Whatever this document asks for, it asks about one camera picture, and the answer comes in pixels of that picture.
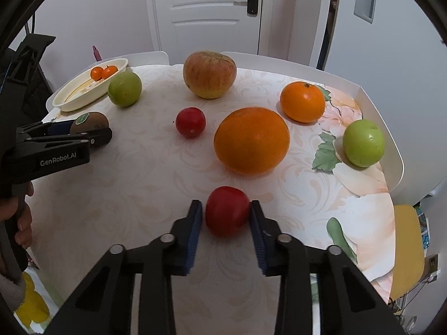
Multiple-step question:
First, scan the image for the white panel door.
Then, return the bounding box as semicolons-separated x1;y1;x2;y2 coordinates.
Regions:
145;0;269;65

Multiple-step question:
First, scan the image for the person's left hand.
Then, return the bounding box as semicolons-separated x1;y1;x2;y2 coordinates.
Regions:
0;181;34;250

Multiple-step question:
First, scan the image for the cream oval bowl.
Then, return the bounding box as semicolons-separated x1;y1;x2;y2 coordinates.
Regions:
52;58;129;112

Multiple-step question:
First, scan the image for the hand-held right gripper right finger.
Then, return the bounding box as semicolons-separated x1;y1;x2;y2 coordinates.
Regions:
249;200;407;335

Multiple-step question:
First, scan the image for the black cable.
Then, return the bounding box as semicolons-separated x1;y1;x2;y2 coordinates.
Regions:
24;10;38;36

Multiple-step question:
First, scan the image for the small red tomato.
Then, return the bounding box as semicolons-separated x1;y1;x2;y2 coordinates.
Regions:
175;107;206;139

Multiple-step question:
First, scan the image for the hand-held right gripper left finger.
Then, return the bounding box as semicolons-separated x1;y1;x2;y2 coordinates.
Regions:
44;199;204;335

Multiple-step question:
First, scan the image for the white door with glass pane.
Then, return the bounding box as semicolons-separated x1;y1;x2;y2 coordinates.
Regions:
323;0;447;203

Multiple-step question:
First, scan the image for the large orange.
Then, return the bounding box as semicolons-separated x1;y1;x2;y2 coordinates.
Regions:
214;107;291;176

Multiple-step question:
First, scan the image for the large red tomato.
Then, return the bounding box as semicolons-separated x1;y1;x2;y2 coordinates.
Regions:
205;186;251;238

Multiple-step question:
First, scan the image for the yellow patterned cloth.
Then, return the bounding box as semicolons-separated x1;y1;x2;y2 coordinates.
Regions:
14;271;51;323

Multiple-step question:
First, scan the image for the green apple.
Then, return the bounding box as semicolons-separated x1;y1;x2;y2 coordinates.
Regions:
108;71;142;108
342;119;385;168

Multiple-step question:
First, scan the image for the brown kiwi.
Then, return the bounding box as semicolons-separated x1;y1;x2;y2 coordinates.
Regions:
70;112;110;137

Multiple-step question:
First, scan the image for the large yellow-red apple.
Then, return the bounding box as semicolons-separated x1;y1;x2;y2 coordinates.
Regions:
183;51;237;99

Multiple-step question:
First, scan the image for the floral tablecloth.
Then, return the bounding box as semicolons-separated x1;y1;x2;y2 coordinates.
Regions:
26;63;397;335

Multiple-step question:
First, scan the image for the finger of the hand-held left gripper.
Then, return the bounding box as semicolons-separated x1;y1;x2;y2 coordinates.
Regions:
16;127;113;150
16;120;77;137

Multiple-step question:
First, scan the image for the small orange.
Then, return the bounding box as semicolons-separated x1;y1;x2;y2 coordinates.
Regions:
280;81;326;123

